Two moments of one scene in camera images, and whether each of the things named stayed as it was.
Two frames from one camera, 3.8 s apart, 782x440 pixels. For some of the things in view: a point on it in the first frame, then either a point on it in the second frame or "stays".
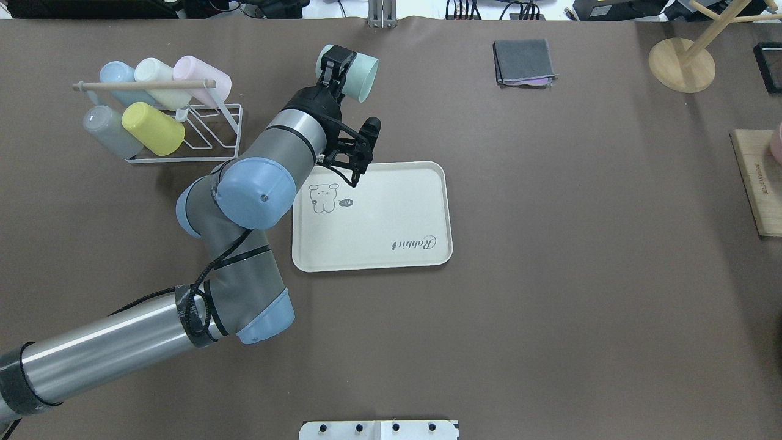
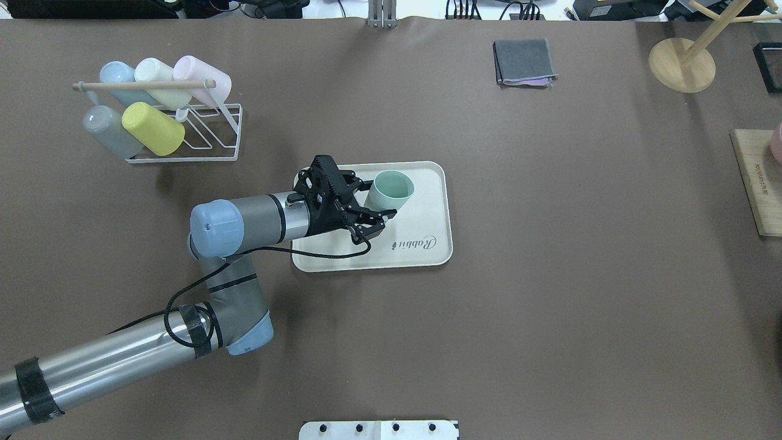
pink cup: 190,68 stays
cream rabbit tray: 399,216 stays
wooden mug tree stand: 684,66 stays
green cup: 360,77 to 390,190
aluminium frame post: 382,13 stays
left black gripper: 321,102 to 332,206
